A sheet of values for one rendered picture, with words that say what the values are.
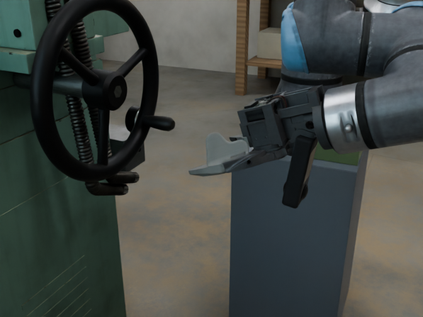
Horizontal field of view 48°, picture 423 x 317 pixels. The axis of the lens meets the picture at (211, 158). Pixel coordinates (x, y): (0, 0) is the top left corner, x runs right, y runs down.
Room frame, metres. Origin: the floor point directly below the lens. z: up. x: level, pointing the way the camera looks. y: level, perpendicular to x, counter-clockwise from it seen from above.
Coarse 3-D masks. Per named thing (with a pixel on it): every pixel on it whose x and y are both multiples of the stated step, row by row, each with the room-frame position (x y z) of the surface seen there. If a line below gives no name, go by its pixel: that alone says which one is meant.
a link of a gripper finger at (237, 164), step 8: (256, 152) 0.61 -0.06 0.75; (264, 152) 0.61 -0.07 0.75; (272, 152) 0.61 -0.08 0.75; (232, 160) 0.61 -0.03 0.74; (240, 160) 0.61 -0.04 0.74; (248, 160) 0.62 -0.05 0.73; (256, 160) 0.60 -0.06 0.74; (264, 160) 0.60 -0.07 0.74; (224, 168) 0.61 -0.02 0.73; (232, 168) 0.60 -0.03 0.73; (240, 168) 0.60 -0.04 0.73; (248, 168) 0.60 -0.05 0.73
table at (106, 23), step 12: (96, 12) 0.98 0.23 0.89; (108, 12) 1.02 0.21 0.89; (96, 24) 0.98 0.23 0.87; (108, 24) 1.01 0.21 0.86; (120, 24) 1.05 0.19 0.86; (96, 36) 0.83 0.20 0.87; (0, 48) 0.73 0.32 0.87; (12, 48) 0.73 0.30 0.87; (72, 48) 0.78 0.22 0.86; (96, 48) 0.83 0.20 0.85; (0, 60) 0.71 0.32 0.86; (12, 60) 0.70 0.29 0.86; (24, 60) 0.69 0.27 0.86; (24, 72) 0.69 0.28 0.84
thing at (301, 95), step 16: (272, 96) 0.66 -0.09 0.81; (288, 96) 0.64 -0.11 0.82; (304, 96) 0.63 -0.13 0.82; (320, 96) 0.63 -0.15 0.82; (240, 112) 0.63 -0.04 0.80; (256, 112) 0.63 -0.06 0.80; (272, 112) 0.61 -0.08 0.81; (288, 112) 0.62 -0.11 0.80; (304, 112) 0.61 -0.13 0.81; (320, 112) 0.59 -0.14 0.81; (240, 128) 0.64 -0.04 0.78; (256, 128) 0.63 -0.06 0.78; (272, 128) 0.61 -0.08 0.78; (288, 128) 0.62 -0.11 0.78; (304, 128) 0.62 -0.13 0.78; (320, 128) 0.58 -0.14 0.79; (256, 144) 0.63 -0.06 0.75; (272, 144) 0.61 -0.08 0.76; (288, 144) 0.62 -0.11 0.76; (320, 144) 0.59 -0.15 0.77; (272, 160) 0.61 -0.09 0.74
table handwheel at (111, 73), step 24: (72, 0) 0.67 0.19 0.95; (96, 0) 0.69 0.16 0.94; (120, 0) 0.74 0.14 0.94; (48, 24) 0.63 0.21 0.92; (72, 24) 0.65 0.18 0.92; (144, 24) 0.80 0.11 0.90; (48, 48) 0.61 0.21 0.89; (144, 48) 0.81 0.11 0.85; (48, 72) 0.60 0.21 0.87; (96, 72) 0.71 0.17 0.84; (120, 72) 0.74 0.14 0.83; (144, 72) 0.82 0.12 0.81; (48, 96) 0.59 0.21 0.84; (96, 96) 0.68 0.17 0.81; (120, 96) 0.71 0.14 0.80; (144, 96) 0.81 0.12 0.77; (48, 120) 0.59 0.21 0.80; (48, 144) 0.59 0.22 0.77; (72, 168) 0.62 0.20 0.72; (96, 168) 0.67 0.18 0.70; (120, 168) 0.71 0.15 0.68
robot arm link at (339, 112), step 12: (348, 84) 0.61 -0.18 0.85; (324, 96) 0.60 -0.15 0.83; (336, 96) 0.59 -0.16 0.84; (348, 96) 0.58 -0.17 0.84; (324, 108) 0.58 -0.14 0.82; (336, 108) 0.58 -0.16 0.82; (348, 108) 0.57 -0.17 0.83; (324, 120) 0.58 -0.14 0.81; (336, 120) 0.57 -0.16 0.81; (348, 120) 0.56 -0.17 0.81; (336, 132) 0.57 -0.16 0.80; (348, 132) 0.55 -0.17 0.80; (360, 132) 0.55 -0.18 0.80; (336, 144) 0.57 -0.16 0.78; (348, 144) 0.57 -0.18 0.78; (360, 144) 0.56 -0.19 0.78
